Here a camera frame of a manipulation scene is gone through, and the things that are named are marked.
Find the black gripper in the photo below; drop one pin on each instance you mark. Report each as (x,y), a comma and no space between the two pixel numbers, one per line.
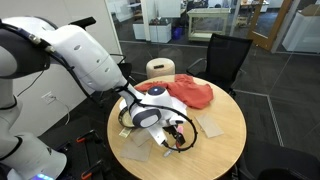
(173,129)

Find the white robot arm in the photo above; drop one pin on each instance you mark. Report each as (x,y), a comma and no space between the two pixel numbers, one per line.
(83,56)

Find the white paper plate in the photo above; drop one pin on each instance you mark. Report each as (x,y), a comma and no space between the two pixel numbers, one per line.
(181,107)

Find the small brown paper napkin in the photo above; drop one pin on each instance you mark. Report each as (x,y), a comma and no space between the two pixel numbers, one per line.
(140,137)

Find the red cloth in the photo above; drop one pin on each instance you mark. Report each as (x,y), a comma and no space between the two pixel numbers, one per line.
(193,93)

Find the large brown paper napkin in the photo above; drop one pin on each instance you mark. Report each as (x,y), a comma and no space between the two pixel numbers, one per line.
(135,151)

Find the white green sachet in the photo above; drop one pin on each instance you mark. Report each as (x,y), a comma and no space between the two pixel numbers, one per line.
(125,132)

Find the black chair with armrest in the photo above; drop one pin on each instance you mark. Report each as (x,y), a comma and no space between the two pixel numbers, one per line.
(126,70)

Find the black mesh office chair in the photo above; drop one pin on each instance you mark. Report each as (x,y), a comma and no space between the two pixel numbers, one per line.
(226,56)

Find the black padded chair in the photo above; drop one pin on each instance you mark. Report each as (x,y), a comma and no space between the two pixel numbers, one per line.
(276,163)

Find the blue bin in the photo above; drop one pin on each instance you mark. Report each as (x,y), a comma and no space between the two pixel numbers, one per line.
(177,33)

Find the white low cabinet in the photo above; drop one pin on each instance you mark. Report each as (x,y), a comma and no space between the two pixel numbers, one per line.
(160,32)

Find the beige utility cart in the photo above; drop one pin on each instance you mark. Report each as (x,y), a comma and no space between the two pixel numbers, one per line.
(208,15)

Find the wooden door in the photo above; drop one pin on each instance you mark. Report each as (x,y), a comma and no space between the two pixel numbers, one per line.
(271,26)

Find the white counter block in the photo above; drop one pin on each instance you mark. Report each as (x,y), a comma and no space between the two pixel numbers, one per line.
(301,33)

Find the cardboard box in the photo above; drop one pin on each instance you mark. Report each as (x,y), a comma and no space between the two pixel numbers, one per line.
(311,10)

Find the white wall outlet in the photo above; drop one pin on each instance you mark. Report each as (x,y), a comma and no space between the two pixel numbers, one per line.
(48,97)

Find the black wall rail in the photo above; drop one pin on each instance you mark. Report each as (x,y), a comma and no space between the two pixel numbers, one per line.
(85,22)

